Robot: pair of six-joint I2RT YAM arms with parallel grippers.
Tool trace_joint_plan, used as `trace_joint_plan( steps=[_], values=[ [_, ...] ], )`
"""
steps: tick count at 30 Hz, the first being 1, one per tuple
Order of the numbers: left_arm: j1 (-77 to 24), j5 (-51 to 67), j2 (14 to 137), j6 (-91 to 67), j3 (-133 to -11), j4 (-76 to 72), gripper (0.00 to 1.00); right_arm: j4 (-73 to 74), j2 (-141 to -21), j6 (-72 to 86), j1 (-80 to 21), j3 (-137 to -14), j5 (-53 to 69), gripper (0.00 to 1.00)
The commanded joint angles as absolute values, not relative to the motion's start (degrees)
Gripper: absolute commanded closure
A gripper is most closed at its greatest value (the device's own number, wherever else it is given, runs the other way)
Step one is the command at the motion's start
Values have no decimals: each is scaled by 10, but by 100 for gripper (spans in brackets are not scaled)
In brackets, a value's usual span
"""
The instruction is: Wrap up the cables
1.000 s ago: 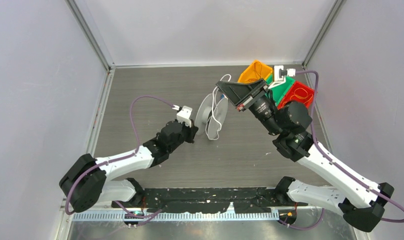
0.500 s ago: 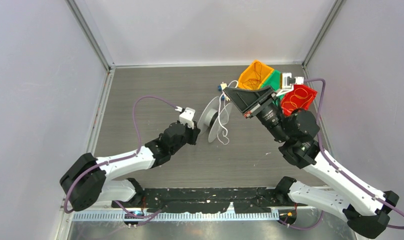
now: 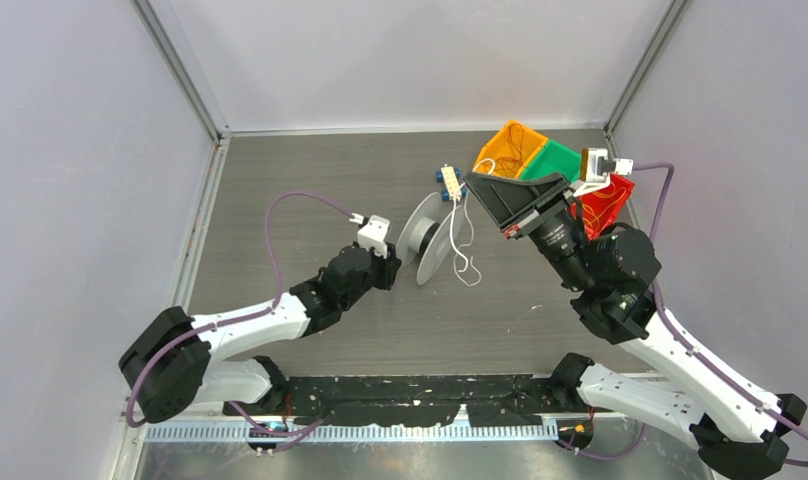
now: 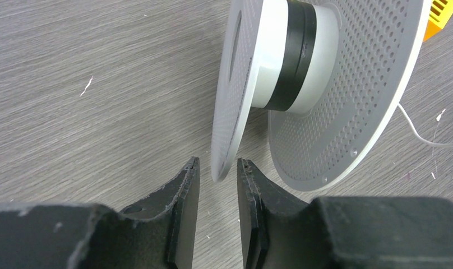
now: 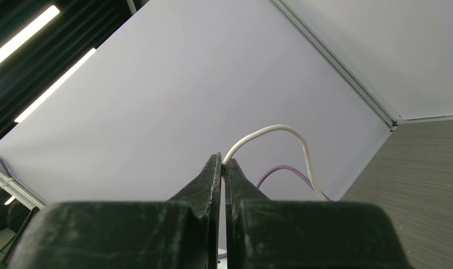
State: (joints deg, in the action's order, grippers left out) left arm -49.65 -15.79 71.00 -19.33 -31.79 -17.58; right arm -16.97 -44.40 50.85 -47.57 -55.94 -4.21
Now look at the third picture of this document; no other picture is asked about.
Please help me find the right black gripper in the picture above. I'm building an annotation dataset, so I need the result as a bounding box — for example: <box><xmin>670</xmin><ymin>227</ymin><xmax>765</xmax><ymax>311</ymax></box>
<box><xmin>462</xmin><ymin>171</ymin><xmax>596</xmax><ymax>291</ymax></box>

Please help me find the clear plastic cable spool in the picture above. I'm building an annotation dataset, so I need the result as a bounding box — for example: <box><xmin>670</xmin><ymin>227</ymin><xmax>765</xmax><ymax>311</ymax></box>
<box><xmin>395</xmin><ymin>192</ymin><xmax>462</xmax><ymax>285</ymax></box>

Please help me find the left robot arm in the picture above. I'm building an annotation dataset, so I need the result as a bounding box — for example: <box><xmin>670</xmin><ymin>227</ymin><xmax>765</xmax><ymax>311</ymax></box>
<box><xmin>118</xmin><ymin>243</ymin><xmax>401</xmax><ymax>427</ymax></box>

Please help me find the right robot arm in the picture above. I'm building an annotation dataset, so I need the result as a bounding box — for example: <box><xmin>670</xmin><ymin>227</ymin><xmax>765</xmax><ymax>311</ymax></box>
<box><xmin>465</xmin><ymin>172</ymin><xmax>807</xmax><ymax>479</ymax></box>

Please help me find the orange plastic bin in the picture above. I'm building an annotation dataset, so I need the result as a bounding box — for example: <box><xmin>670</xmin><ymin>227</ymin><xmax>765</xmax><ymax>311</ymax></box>
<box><xmin>472</xmin><ymin>120</ymin><xmax>550</xmax><ymax>179</ymax></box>

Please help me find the green plastic bin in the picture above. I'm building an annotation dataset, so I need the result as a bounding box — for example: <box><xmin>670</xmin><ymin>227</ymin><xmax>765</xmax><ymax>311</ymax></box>
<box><xmin>519</xmin><ymin>139</ymin><xmax>581</xmax><ymax>183</ymax></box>

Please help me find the beige blue connector block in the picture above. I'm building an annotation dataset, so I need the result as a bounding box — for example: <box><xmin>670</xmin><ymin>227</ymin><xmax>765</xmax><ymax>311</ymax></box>
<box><xmin>435</xmin><ymin>164</ymin><xmax>468</xmax><ymax>202</ymax></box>

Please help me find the red plastic bin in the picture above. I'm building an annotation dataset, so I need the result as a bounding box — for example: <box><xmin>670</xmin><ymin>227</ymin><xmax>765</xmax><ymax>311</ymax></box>
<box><xmin>580</xmin><ymin>175</ymin><xmax>635</xmax><ymax>239</ymax></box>

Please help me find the orange cable in orange bin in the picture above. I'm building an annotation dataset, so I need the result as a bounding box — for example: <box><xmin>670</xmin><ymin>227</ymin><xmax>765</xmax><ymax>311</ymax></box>
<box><xmin>490</xmin><ymin>123</ymin><xmax>528</xmax><ymax>179</ymax></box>

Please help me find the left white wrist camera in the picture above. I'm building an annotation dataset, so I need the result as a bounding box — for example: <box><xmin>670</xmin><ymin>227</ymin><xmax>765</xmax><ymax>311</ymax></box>
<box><xmin>349</xmin><ymin>213</ymin><xmax>391</xmax><ymax>258</ymax></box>

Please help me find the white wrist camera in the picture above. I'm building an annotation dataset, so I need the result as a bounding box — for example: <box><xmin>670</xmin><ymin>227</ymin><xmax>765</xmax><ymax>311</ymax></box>
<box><xmin>571</xmin><ymin>148</ymin><xmax>634</xmax><ymax>198</ymax></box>
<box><xmin>349</xmin><ymin>213</ymin><xmax>391</xmax><ymax>258</ymax></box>

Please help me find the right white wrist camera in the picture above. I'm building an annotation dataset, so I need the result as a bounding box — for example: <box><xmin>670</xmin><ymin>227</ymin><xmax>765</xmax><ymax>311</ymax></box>
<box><xmin>571</xmin><ymin>148</ymin><xmax>634</xmax><ymax>198</ymax></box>

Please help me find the yellow cable in red bin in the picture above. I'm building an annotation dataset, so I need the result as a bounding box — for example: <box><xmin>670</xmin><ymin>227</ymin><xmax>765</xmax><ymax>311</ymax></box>
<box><xmin>579</xmin><ymin>185</ymin><xmax>627</xmax><ymax>233</ymax></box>

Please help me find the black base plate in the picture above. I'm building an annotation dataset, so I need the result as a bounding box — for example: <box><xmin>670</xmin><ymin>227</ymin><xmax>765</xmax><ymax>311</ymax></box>
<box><xmin>242</xmin><ymin>374</ymin><xmax>589</xmax><ymax>427</ymax></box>

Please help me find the slotted cable duct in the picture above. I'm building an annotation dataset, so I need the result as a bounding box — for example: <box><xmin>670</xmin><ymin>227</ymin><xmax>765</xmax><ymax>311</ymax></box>
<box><xmin>144</xmin><ymin>419</ymin><xmax>559</xmax><ymax>443</ymax></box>

